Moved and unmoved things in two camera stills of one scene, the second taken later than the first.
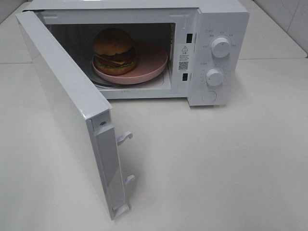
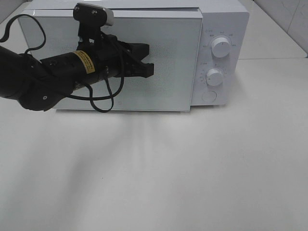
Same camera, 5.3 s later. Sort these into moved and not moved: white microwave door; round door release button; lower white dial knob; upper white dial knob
Moved: white microwave door
Not moved: upper white dial knob; lower white dial knob; round door release button
